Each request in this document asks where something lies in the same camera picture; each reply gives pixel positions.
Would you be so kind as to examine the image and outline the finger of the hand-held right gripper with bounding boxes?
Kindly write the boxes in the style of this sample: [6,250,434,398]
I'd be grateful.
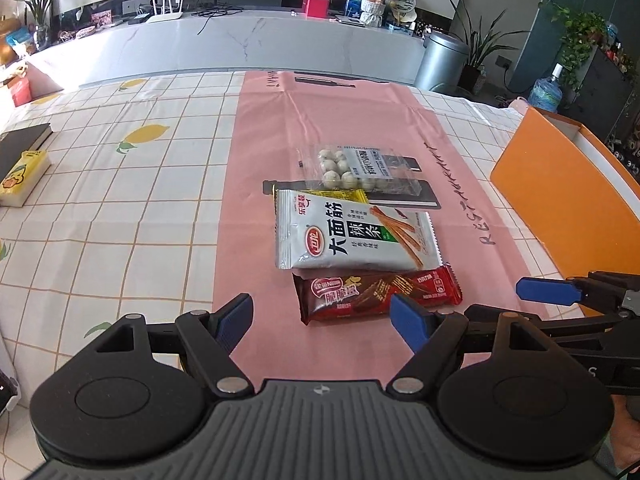
[516,271,640,314]
[465,307,625,356]

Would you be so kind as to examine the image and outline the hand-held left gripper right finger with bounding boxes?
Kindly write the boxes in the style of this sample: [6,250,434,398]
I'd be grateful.
[385,294,551,396]

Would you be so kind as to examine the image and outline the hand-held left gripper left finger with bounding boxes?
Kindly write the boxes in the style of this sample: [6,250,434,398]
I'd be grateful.
[95,292,256,401]

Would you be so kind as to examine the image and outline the red wafer bar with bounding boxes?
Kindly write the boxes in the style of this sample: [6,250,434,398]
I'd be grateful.
[292,265,463,327]

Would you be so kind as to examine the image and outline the orange cardboard box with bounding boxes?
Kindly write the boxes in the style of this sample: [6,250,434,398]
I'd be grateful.
[490,106,640,281]

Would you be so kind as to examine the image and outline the white spicy strip packet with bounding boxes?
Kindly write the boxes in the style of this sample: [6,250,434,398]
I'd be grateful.
[274,189,443,271]

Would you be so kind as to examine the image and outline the yellow snack packet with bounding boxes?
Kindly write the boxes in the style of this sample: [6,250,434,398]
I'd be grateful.
[272,186,371,206]

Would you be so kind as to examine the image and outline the clear quail egg pack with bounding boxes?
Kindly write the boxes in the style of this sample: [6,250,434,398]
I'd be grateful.
[295,144,421,196]

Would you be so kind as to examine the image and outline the lemon print checkered cloth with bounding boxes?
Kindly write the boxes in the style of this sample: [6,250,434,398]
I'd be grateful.
[0,71,576,411]

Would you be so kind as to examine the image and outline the blue water jug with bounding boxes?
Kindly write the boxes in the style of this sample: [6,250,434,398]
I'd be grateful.
[527,63,563,113]

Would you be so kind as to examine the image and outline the pink table mat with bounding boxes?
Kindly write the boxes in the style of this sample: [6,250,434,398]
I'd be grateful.
[212,71,591,376]

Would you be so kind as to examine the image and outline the dark cabinet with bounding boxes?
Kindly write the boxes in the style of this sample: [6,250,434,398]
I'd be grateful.
[557,42,640,141]

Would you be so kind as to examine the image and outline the long leaf plant black pot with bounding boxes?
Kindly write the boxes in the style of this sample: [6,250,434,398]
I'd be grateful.
[447,0,531,93]

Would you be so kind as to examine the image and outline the silver trash can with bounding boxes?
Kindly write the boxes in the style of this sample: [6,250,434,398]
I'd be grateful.
[414,31,471,93]

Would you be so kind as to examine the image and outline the yellow tissue pack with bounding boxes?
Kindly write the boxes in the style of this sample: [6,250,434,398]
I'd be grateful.
[0,150,52,208]

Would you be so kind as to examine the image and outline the trailing green plant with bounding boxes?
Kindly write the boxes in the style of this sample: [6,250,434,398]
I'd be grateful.
[540,2,608,81]

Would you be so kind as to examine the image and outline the white marble tv console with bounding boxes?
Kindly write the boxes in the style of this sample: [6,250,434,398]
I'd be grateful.
[25,10,431,91]

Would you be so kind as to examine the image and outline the black book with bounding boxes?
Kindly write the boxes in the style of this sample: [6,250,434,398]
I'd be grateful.
[0,122,53,181]

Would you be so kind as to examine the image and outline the white router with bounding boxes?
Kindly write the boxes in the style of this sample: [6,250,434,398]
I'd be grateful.
[147,0,186,23]

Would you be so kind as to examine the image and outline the orange red box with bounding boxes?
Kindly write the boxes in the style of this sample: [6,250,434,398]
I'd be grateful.
[10,77,33,107]

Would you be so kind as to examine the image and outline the round printed hand fan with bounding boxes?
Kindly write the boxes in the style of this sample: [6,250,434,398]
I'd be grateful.
[385,0,417,23]

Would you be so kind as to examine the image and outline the gold vase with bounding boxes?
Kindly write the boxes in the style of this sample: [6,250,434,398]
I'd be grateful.
[0,17,23,66]

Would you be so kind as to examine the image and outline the long leaf plant glass vase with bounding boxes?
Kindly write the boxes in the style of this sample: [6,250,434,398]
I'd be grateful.
[15,0,66,51]

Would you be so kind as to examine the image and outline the black cables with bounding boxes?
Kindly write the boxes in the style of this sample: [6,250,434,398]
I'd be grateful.
[192,5,246,36]

